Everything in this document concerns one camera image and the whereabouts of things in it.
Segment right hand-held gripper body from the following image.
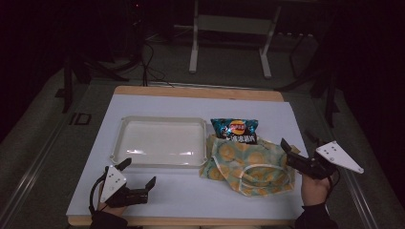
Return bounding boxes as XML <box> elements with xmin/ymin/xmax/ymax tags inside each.
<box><xmin>286</xmin><ymin>140</ymin><xmax>365</xmax><ymax>181</ymax></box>

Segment white metal stand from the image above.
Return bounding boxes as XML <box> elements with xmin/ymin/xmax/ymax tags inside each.
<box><xmin>188</xmin><ymin>0</ymin><xmax>283</xmax><ymax>80</ymax></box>

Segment person's left hand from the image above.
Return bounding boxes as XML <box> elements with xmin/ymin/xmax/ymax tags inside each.
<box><xmin>96</xmin><ymin>199</ymin><xmax>129</xmax><ymax>219</ymax></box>

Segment white table mat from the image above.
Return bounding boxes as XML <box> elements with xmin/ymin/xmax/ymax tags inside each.
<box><xmin>66</xmin><ymin>94</ymin><xmax>306</xmax><ymax>221</ymax></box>

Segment hand-held gripper cable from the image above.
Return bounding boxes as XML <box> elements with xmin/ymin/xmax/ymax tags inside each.
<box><xmin>324</xmin><ymin>167</ymin><xmax>341</xmax><ymax>196</ymax></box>
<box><xmin>88</xmin><ymin>175</ymin><xmax>109</xmax><ymax>216</ymax></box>

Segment right hand-held gripper cable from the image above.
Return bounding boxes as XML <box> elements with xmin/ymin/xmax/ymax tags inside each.
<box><xmin>324</xmin><ymin>167</ymin><xmax>341</xmax><ymax>196</ymax></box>

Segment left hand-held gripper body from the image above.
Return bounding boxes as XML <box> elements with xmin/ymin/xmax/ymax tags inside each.
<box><xmin>98</xmin><ymin>164</ymin><xmax>150</xmax><ymax>208</ymax></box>

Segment yellow green patterned cloth bag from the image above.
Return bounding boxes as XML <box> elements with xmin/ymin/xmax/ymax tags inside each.
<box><xmin>199</xmin><ymin>133</ymin><xmax>302</xmax><ymax>198</ymax></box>

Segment white plastic tray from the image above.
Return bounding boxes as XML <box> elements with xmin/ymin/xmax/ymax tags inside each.
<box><xmin>109</xmin><ymin>115</ymin><xmax>209</xmax><ymax>169</ymax></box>

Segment black stand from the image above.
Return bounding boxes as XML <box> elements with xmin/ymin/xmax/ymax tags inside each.
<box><xmin>53</xmin><ymin>52</ymin><xmax>131</xmax><ymax>115</ymax></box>
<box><xmin>276</xmin><ymin>31</ymin><xmax>341</xmax><ymax>129</ymax></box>

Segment left hand-held gripper cable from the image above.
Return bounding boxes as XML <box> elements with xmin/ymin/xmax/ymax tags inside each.
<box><xmin>88</xmin><ymin>175</ymin><xmax>109</xmax><ymax>216</ymax></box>

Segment metal floor rail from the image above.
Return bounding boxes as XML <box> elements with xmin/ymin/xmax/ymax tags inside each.
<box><xmin>342</xmin><ymin>170</ymin><xmax>380</xmax><ymax>229</ymax></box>
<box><xmin>0</xmin><ymin>122</ymin><xmax>66</xmax><ymax>223</ymax></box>

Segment dark blue chip bag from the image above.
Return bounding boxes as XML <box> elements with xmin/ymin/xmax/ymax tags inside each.
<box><xmin>209</xmin><ymin>117</ymin><xmax>260</xmax><ymax>146</ymax></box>

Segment person's right hand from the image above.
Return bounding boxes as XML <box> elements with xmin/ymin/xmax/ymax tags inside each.
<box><xmin>300</xmin><ymin>172</ymin><xmax>332</xmax><ymax>208</ymax></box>

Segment wooden table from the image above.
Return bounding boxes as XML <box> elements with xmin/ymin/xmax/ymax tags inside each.
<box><xmin>67</xmin><ymin>85</ymin><xmax>299</xmax><ymax>227</ymax></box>

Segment black floor cable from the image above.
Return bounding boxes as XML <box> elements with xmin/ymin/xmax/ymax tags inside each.
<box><xmin>139</xmin><ymin>39</ymin><xmax>176</xmax><ymax>88</ymax></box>

